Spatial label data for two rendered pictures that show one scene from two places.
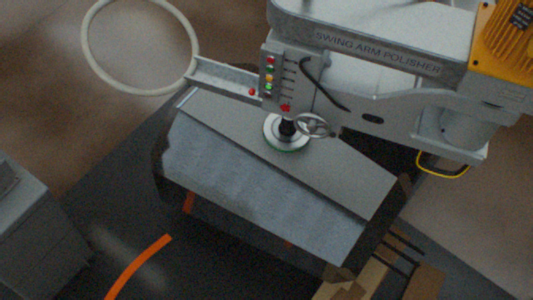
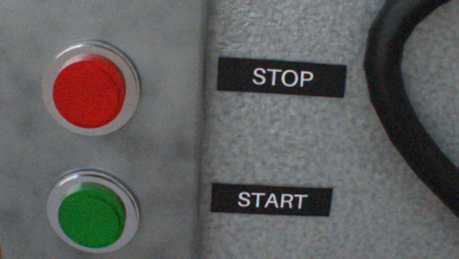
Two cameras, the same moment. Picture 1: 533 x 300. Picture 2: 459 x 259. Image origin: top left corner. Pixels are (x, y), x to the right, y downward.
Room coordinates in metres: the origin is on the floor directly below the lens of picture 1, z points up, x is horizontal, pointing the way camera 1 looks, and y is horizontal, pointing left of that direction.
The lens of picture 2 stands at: (0.87, 0.03, 1.64)
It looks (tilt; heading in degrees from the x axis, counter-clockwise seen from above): 27 degrees down; 345
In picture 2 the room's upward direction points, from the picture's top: 3 degrees clockwise
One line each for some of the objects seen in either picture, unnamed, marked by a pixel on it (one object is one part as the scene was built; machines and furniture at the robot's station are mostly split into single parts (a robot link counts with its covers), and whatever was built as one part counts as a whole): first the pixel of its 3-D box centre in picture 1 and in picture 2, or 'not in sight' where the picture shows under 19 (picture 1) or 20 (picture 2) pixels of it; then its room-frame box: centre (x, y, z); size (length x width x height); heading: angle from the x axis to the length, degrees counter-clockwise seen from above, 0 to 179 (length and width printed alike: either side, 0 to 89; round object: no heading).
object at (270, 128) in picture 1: (287, 128); not in sight; (1.29, -0.10, 0.90); 0.21 x 0.21 x 0.01
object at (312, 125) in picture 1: (314, 118); not in sight; (1.14, -0.19, 1.22); 0.15 x 0.10 x 0.15; 75
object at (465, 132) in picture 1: (473, 114); not in sight; (1.12, -0.74, 1.37); 0.19 x 0.19 x 0.20
